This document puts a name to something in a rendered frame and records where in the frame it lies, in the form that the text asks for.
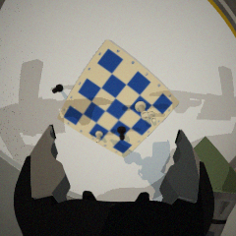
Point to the white pawn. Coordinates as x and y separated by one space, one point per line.
151 117
98 135

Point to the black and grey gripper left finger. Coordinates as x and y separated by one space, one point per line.
42 183

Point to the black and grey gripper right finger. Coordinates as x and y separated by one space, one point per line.
186 186

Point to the blue and cream chessboard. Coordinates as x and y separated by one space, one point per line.
104 99

